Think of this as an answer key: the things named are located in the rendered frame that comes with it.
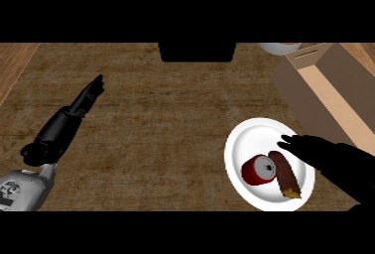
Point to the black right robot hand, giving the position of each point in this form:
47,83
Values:
336,162

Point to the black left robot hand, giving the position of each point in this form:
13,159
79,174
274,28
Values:
57,132

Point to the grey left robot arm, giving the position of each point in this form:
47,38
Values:
22,190

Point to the white plate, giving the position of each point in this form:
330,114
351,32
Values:
258,142

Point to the cardboard box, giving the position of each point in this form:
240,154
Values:
332,92

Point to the red can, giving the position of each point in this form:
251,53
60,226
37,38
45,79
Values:
258,170

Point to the white bowl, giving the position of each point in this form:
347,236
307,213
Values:
277,48

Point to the black appliance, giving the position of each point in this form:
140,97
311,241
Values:
198,52

